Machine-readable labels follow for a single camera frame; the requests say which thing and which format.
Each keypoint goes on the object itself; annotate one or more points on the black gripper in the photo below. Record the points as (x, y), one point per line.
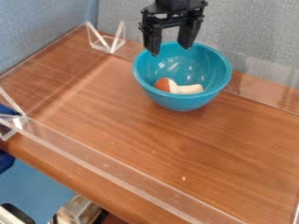
(170, 13)

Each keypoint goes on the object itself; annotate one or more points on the white brown-capped toy mushroom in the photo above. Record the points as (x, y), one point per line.
(169, 85)

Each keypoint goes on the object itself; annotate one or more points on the blue bowl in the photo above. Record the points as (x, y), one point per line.
(201, 65)

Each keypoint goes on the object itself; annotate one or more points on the clear acrylic back barrier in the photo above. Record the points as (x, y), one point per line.
(246, 85)

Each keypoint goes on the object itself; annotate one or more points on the clear acrylic barrier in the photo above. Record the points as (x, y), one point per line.
(246, 85)
(155, 202)

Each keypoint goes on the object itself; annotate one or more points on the clear acrylic front barrier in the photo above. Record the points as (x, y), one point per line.
(155, 202)

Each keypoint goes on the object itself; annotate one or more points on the black white object bottom-left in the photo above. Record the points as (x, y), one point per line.
(11, 215)

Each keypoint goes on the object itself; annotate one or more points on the metal frame under table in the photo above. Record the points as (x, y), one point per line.
(78, 211)

